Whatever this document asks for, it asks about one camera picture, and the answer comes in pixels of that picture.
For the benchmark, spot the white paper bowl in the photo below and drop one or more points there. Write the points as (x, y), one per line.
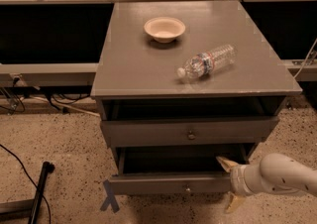
(164, 29)

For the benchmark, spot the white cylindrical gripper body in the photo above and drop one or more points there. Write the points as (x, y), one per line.
(237, 180)

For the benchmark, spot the black metal stand leg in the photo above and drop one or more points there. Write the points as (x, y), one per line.
(30, 207)

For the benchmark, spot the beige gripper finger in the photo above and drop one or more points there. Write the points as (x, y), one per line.
(235, 201)
(226, 164)

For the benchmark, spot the blue tape cross mark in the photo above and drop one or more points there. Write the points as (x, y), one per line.
(110, 199)

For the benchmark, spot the grey wooden drawer cabinet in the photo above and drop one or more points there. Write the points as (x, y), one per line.
(137, 76)

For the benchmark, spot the clear plastic water bottle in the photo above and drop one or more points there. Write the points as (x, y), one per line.
(207, 62)

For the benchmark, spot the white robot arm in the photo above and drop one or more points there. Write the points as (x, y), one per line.
(275, 174)

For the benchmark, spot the grey drawer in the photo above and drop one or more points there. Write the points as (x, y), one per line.
(182, 132)
(176, 169)

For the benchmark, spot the grey top drawer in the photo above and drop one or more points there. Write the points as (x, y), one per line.
(182, 132)

